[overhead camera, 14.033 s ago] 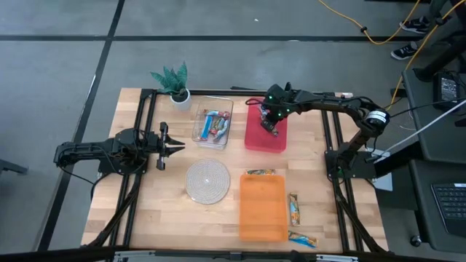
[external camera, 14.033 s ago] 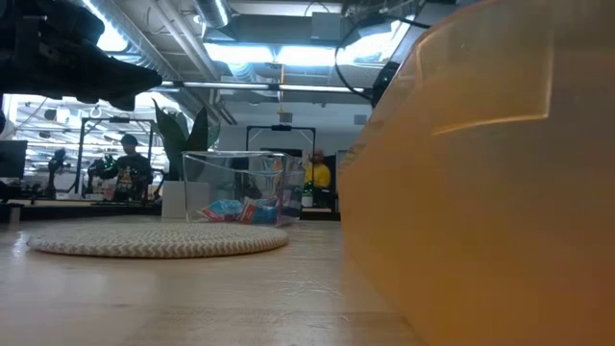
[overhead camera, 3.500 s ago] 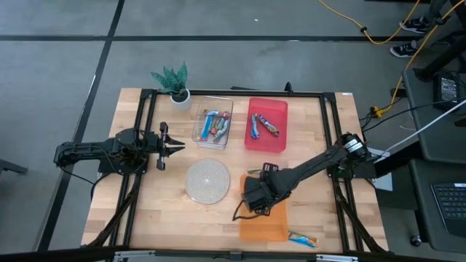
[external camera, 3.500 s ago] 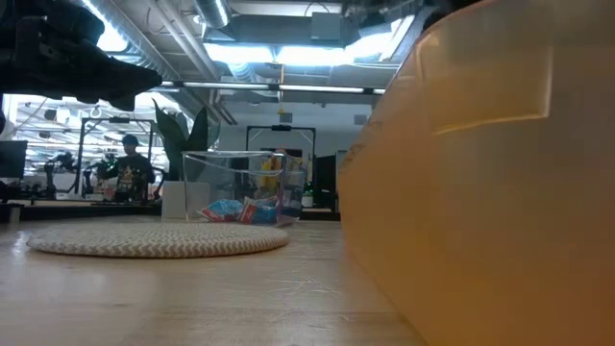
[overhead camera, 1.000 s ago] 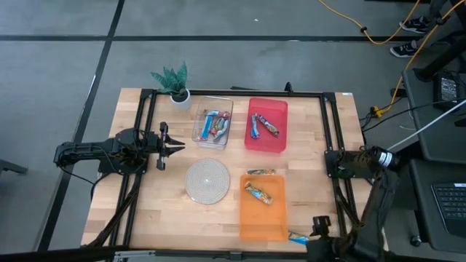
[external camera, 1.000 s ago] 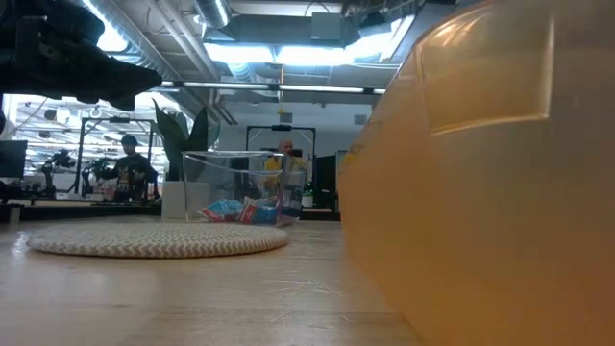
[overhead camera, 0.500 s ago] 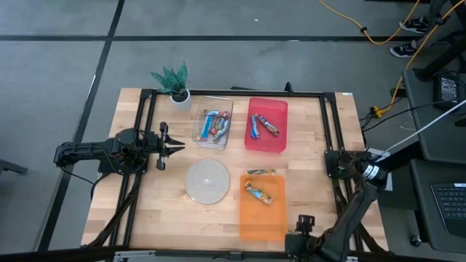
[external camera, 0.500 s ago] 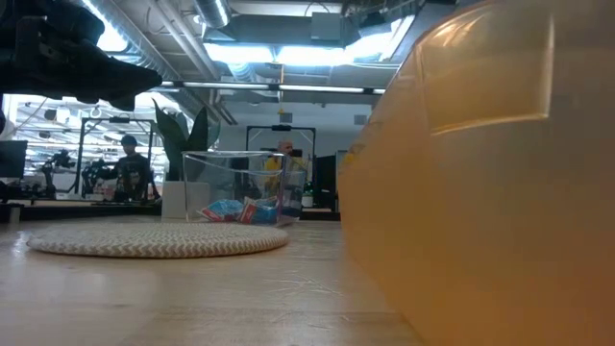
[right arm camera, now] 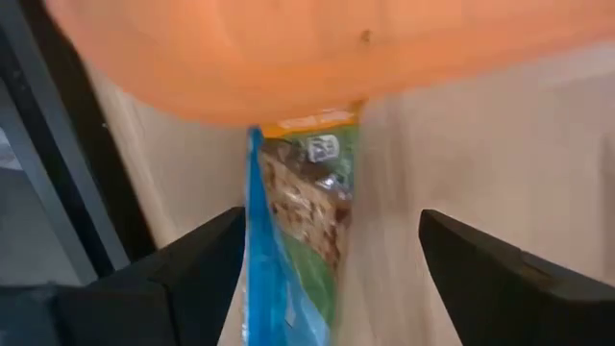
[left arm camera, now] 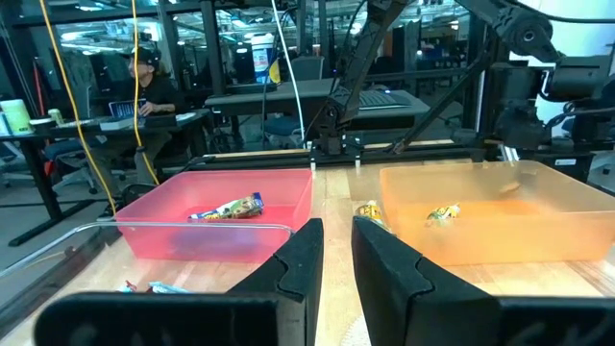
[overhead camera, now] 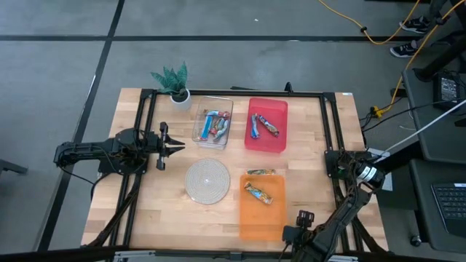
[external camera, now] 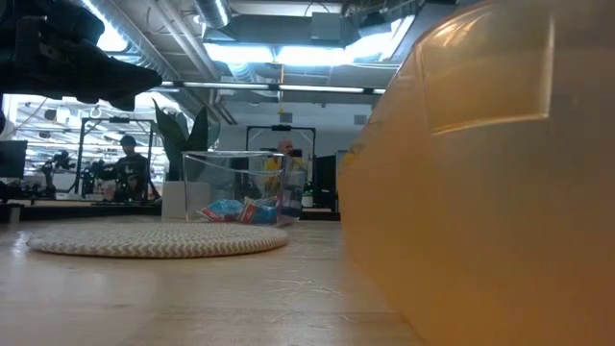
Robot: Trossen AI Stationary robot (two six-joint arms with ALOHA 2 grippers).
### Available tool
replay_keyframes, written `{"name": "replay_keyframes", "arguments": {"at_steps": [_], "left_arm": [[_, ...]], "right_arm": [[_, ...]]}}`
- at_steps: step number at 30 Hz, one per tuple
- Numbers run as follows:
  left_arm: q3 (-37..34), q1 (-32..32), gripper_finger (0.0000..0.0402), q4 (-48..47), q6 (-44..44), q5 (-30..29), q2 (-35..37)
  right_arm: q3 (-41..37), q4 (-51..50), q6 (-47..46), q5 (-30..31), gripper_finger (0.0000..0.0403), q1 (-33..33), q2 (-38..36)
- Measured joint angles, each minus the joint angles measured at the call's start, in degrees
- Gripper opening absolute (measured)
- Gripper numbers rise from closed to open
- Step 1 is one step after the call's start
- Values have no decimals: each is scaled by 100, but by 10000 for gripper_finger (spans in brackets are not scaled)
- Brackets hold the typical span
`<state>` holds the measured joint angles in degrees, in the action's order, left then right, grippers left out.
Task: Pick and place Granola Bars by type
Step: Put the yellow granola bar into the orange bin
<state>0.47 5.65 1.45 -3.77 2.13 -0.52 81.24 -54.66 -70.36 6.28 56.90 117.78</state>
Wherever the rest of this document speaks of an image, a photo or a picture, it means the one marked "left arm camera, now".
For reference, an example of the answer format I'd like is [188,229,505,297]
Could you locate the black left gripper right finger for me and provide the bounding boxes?
[352,216,615,346]

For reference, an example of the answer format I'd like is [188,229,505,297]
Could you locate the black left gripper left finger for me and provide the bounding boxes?
[33,217,326,346]

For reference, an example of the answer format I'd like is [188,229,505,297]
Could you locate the blue orange granola bar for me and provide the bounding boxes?
[425,202,461,228]

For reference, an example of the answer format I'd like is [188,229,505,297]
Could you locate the blue green granola bar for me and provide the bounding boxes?
[187,191,265,222]

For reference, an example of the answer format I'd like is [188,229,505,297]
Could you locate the green orange granola bar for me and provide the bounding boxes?
[354,200,393,235]

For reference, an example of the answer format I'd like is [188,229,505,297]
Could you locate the grey side table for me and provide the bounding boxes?
[204,77,337,119]

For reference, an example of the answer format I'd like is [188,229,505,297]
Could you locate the black laptop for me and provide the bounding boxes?
[357,88,415,111]

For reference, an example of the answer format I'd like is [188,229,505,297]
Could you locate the grey office chair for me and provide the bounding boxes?
[290,55,326,83]

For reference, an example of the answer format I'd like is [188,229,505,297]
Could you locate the dark side table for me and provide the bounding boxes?
[355,88,432,145]

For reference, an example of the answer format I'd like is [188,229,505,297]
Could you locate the red plastic bin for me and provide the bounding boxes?
[113,167,314,264]

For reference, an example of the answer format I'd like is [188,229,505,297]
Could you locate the white blue barrel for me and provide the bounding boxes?
[249,32,276,86]

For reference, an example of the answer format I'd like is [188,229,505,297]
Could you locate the orange plastic bin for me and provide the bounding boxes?
[379,160,615,267]

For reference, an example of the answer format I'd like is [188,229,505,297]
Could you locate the person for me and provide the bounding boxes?
[90,45,193,193]

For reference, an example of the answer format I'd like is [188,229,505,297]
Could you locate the small open laptop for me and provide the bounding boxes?
[108,98,148,121]

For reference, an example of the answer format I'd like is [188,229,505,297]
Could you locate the clear plastic bin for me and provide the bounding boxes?
[0,219,296,337]

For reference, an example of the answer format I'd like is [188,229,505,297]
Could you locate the black desk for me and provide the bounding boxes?
[0,109,212,249]

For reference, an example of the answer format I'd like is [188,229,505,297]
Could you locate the blue office chair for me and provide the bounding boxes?
[42,136,129,196]

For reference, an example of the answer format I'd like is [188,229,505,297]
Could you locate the white green container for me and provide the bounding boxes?
[0,98,34,136]

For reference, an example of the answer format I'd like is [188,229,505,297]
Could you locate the black aluminium rig frame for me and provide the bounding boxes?
[160,47,496,179]

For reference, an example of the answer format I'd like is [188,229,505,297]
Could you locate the white cable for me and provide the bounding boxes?
[269,0,309,150]

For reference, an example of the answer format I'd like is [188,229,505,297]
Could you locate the yellow cable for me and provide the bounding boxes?
[130,0,160,186]
[37,0,119,217]

